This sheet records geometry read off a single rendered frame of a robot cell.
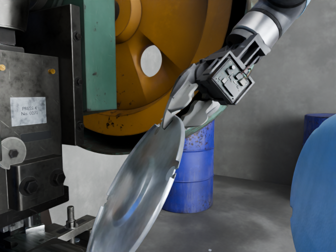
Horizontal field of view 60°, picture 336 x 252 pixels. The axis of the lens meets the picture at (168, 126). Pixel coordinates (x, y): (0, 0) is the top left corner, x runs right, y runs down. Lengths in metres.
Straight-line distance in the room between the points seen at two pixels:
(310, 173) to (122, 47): 0.75
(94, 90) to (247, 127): 3.25
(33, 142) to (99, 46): 0.24
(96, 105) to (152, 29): 0.31
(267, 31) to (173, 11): 0.35
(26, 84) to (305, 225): 0.50
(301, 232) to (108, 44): 0.56
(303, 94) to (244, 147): 0.93
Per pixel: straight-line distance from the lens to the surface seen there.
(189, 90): 0.49
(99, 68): 0.66
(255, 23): 0.54
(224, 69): 0.47
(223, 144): 3.91
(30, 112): 0.60
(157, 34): 0.84
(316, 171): 0.23
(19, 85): 0.59
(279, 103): 3.69
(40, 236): 0.75
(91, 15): 0.66
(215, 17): 0.74
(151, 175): 0.46
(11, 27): 0.64
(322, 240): 0.22
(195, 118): 0.50
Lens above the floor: 1.10
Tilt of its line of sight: 7 degrees down
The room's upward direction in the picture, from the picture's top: straight up
